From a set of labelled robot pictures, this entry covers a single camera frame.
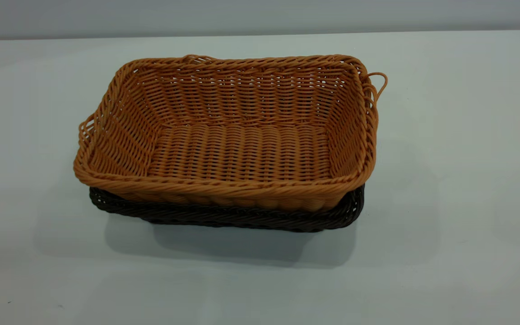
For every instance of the orange woven basket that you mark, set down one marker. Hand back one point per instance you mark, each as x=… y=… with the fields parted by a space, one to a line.
x=242 y=149

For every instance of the black woven basket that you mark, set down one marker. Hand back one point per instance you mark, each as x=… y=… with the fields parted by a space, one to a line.
x=242 y=218

